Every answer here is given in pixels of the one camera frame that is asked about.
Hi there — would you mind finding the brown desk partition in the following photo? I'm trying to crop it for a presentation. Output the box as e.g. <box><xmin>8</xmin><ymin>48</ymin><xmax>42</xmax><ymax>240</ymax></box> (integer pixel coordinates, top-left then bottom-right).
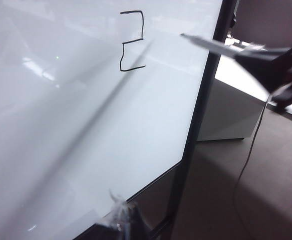
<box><xmin>224</xmin><ymin>0</ymin><xmax>292</xmax><ymax>51</ymax></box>

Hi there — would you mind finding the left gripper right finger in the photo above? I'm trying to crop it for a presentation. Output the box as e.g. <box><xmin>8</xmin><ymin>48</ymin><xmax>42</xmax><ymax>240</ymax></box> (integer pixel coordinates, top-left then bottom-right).
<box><xmin>126</xmin><ymin>203</ymin><xmax>152</xmax><ymax>240</ymax></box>

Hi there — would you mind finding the white desk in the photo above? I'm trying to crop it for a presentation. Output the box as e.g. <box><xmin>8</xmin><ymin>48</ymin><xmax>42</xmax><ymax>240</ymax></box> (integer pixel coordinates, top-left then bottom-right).
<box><xmin>197</xmin><ymin>37</ymin><xmax>292</xmax><ymax>143</ymax></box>

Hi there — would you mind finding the black whiteboard stand post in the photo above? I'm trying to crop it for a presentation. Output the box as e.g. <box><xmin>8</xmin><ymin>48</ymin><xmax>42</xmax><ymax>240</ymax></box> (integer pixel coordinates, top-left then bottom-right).
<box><xmin>149</xmin><ymin>0</ymin><xmax>239</xmax><ymax>240</ymax></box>

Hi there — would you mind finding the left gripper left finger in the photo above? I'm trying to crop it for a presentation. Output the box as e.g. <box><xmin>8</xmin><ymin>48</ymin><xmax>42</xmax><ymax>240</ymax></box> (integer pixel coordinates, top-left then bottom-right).
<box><xmin>100</xmin><ymin>189</ymin><xmax>135</xmax><ymax>240</ymax></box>

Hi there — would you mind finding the white marker pen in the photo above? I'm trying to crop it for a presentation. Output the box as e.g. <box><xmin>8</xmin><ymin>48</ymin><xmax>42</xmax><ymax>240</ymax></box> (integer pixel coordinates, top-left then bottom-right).
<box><xmin>180</xmin><ymin>33</ymin><xmax>244</xmax><ymax>58</ymax></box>

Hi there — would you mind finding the white glass whiteboard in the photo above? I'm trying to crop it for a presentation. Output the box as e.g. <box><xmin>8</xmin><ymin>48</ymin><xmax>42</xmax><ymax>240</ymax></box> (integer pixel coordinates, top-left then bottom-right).
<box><xmin>0</xmin><ymin>0</ymin><xmax>224</xmax><ymax>240</ymax></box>

